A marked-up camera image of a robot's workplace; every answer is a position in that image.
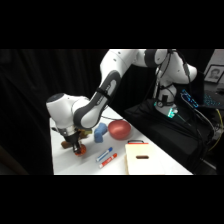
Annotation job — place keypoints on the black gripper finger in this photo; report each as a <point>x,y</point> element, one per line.
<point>81,146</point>
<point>75,148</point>

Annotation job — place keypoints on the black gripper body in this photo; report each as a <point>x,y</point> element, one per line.
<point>72,135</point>

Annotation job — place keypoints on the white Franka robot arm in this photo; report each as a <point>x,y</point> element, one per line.
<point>96,100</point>

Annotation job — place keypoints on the pink bowl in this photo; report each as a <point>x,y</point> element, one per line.
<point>119,130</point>

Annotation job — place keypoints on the large brown plush dog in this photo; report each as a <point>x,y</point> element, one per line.
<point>65,144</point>

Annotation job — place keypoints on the blue white marker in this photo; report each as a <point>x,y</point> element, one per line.
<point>104,154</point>

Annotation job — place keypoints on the red white marker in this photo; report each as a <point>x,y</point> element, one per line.
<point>108,160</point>

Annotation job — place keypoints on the black curtain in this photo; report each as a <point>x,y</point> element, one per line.
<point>33,83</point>

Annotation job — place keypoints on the black robot stand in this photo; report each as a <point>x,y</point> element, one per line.
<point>166,133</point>

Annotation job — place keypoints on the small green light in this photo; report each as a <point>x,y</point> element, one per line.
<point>172,113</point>

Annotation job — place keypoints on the framed portrait picture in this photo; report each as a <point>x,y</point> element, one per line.
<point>214,74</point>

